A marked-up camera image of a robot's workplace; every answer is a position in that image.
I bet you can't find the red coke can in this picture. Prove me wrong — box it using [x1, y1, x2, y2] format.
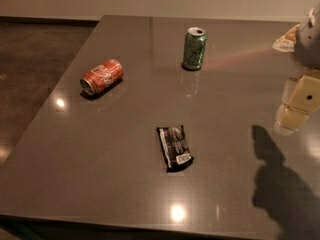
[80, 59, 124, 96]

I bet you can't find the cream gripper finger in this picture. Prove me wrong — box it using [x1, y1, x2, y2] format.
[272, 25, 299, 52]
[274, 71, 320, 136]

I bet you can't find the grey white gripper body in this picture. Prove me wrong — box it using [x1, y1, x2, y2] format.
[294, 3, 320, 69]

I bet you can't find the green soda can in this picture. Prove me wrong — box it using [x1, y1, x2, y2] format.
[182, 27, 207, 70]

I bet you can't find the black snack bar wrapper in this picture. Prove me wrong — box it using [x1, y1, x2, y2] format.
[157, 125, 193, 172]

